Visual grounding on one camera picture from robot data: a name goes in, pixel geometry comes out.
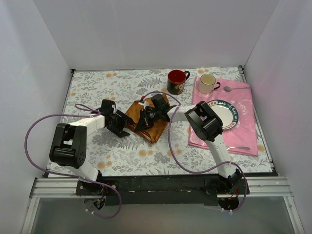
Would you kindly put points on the orange brown cloth napkin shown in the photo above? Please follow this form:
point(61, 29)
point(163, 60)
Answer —
point(153, 134)

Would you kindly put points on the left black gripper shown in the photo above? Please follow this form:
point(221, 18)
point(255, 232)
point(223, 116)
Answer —
point(119, 123)

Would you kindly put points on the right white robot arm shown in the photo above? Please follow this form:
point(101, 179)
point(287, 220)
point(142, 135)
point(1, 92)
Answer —
point(207, 126)

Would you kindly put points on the floral tablecloth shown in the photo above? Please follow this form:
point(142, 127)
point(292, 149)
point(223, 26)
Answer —
point(132, 155)

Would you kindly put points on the silver spoon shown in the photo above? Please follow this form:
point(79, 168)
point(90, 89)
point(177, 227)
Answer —
point(229, 89)

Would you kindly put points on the aluminium frame rail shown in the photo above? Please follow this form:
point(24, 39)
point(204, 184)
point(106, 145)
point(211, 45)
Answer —
point(47, 188)

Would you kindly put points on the white plate blue rim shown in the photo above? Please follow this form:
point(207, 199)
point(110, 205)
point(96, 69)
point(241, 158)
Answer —
point(226, 112)

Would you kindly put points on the black red floral mug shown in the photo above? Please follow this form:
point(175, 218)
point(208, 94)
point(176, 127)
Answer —
point(176, 81)

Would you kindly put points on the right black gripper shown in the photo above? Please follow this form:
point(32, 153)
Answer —
point(145, 119)

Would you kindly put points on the cream enamel cup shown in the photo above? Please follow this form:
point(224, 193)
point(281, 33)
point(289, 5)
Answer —
point(208, 83)

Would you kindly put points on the pink floral placemat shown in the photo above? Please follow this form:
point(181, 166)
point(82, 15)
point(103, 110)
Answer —
point(244, 133)

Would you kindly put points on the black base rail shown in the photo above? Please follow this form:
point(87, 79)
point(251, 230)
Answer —
point(162, 189)

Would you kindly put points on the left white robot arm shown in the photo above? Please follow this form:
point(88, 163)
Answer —
point(69, 145)

